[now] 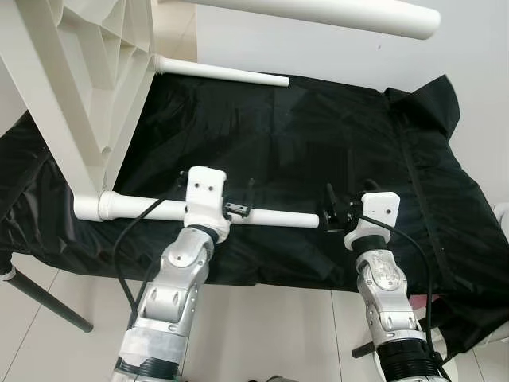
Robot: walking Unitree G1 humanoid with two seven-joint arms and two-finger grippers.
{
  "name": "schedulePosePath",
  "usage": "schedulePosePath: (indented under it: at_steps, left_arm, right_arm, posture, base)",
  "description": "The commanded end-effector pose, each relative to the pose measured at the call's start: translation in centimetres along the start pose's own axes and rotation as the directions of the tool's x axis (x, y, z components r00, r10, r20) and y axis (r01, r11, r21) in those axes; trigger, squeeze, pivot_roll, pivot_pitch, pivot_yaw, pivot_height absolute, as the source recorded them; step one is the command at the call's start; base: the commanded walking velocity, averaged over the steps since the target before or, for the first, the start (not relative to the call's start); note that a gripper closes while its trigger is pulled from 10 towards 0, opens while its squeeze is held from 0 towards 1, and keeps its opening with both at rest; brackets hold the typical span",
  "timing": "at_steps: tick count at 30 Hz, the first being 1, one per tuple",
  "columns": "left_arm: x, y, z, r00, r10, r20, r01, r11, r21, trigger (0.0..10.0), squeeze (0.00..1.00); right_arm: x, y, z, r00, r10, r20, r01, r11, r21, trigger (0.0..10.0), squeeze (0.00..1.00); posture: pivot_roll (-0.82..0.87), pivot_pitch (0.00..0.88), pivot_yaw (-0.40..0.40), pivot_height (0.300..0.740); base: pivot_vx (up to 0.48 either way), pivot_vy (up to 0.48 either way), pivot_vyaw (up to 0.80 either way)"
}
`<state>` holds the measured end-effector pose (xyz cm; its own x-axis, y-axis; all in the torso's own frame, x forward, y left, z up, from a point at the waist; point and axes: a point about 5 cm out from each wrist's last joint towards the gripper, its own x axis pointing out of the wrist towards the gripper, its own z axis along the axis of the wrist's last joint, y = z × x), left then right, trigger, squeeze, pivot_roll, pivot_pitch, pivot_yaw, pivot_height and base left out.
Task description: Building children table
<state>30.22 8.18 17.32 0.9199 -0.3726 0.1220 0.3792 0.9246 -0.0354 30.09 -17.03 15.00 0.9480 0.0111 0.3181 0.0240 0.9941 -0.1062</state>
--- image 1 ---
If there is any white tapered plastic table leg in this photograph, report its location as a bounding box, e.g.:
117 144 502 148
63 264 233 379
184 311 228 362
151 55 292 89
73 190 321 232
157 0 443 41

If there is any white plastic children table top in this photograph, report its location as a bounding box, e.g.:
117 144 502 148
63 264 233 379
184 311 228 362
0 0 158 201

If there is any black cloth table cover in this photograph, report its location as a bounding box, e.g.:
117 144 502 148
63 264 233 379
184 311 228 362
0 72 509 357

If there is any pink cloth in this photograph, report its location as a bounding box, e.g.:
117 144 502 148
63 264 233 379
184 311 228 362
410 294 444 309

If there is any black metal rod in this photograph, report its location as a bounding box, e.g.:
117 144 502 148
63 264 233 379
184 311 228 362
352 340 380 359
0 265 95 334

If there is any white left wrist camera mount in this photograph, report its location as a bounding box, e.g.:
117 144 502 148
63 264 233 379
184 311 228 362
184 166 234 244

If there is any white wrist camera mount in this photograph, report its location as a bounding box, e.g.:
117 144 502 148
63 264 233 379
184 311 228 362
184 166 234 244
345 191 402 252

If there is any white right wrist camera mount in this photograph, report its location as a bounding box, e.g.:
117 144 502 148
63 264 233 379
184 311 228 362
345 191 402 252

